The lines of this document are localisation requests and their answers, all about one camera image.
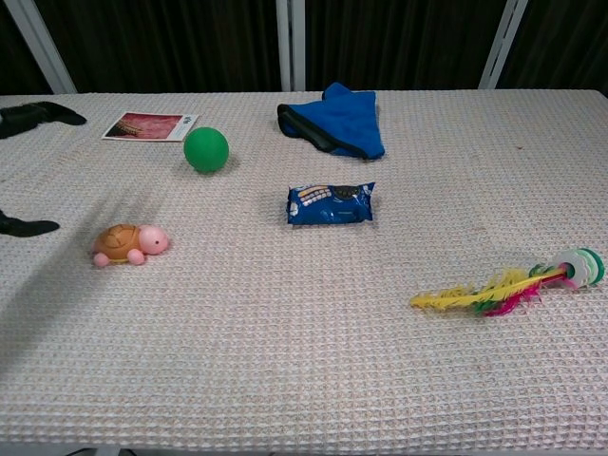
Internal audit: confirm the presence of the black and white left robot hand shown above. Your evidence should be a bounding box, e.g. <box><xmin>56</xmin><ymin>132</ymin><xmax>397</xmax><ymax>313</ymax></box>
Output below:
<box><xmin>0</xmin><ymin>101</ymin><xmax>87</xmax><ymax>238</ymax></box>

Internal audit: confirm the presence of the orange pink toy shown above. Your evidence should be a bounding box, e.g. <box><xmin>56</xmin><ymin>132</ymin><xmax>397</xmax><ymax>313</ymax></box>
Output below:
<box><xmin>91</xmin><ymin>223</ymin><xmax>171</xmax><ymax>268</ymax></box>

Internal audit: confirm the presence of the beige waffle-textured tablecloth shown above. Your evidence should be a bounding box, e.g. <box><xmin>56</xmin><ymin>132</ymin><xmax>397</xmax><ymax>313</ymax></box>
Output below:
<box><xmin>0</xmin><ymin>88</ymin><xmax>608</xmax><ymax>453</ymax></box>

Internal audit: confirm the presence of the black pleated curtain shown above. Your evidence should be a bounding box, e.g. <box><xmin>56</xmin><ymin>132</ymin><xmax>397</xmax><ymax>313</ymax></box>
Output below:
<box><xmin>495</xmin><ymin>0</ymin><xmax>608</xmax><ymax>91</ymax></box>
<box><xmin>0</xmin><ymin>0</ymin><xmax>54</xmax><ymax>97</ymax></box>
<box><xmin>33</xmin><ymin>0</ymin><xmax>282</xmax><ymax>95</ymax></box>
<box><xmin>303</xmin><ymin>0</ymin><xmax>505</xmax><ymax>92</ymax></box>

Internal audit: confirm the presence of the red photo card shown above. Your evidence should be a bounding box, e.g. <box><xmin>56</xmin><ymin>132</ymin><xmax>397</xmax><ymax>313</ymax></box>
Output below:
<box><xmin>101</xmin><ymin>111</ymin><xmax>200</xmax><ymax>143</ymax></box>

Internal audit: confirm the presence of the green rubber ball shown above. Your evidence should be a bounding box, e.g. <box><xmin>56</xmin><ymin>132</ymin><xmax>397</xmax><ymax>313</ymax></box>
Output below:
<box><xmin>182</xmin><ymin>126</ymin><xmax>231</xmax><ymax>175</ymax></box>

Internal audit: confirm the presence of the blue folded cloth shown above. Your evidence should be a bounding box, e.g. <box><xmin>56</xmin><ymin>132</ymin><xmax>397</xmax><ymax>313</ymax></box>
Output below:
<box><xmin>276</xmin><ymin>82</ymin><xmax>387</xmax><ymax>162</ymax></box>

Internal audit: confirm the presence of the blue cookie packet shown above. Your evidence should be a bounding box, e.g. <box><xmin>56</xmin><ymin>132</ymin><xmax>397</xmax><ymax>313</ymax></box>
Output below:
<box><xmin>285</xmin><ymin>181</ymin><xmax>376</xmax><ymax>227</ymax></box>

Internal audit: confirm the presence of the yellow pink feather shuttlecock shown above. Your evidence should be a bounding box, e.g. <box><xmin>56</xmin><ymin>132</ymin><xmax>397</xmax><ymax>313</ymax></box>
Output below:
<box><xmin>409</xmin><ymin>247</ymin><xmax>607</xmax><ymax>318</ymax></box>

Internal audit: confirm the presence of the white metal frame post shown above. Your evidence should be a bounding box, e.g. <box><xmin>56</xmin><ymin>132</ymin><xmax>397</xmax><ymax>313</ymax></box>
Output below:
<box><xmin>478</xmin><ymin>0</ymin><xmax>529</xmax><ymax>91</ymax></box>
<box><xmin>275</xmin><ymin>0</ymin><xmax>306</xmax><ymax>93</ymax></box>
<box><xmin>3</xmin><ymin>0</ymin><xmax>78</xmax><ymax>95</ymax></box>

